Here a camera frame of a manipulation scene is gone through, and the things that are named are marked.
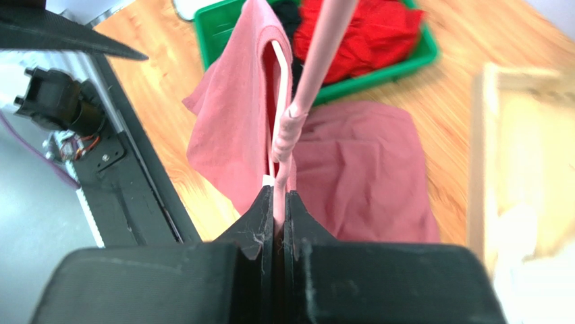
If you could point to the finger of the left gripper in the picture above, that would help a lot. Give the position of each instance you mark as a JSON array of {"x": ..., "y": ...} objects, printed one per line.
[{"x": 36, "y": 29}]

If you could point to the wooden clothes rack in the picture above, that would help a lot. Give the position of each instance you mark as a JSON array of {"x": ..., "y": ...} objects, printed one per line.
[{"x": 521, "y": 178}]

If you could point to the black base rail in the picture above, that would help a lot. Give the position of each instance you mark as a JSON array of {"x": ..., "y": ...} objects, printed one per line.
[{"x": 126, "y": 194}]

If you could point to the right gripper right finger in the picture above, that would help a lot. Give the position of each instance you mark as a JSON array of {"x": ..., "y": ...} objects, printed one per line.
[{"x": 331, "y": 281}]

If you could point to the red t shirt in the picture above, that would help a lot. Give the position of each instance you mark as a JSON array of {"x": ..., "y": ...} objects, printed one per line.
[{"x": 380, "y": 34}]

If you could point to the pink t shirt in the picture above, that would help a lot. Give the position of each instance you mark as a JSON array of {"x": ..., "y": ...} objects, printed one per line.
[{"x": 359, "y": 167}]

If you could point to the pink wire hanger taken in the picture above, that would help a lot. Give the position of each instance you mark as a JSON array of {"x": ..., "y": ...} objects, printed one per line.
[{"x": 333, "y": 20}]

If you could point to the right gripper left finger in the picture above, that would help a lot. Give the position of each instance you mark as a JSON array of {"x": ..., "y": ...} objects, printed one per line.
[{"x": 227, "y": 280}]

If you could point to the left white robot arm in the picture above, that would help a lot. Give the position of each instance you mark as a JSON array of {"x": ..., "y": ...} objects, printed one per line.
[{"x": 51, "y": 98}]

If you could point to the white crumpled cloth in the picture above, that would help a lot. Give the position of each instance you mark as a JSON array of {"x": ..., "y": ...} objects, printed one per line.
[{"x": 534, "y": 291}]

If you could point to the green plastic bin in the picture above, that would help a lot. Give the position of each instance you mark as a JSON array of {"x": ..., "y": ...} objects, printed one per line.
[{"x": 215, "y": 23}]

